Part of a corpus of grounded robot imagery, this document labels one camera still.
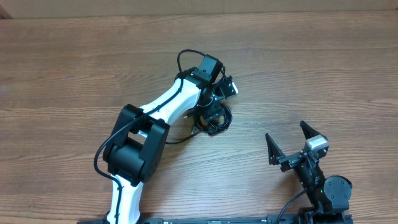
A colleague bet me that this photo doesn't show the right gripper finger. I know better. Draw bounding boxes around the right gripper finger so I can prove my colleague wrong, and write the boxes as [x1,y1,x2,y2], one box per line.
[265,133,285,159]
[300,120,320,139]

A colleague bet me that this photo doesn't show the black cable bundle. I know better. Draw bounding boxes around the black cable bundle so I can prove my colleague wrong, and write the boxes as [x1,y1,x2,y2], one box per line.
[164,104,234,145]

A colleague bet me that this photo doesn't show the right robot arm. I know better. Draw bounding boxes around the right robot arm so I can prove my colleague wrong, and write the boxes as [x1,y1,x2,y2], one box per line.
[265,120,353,224]

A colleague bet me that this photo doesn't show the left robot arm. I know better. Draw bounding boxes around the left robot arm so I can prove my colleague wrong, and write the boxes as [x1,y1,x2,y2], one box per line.
[96,54,238,223]

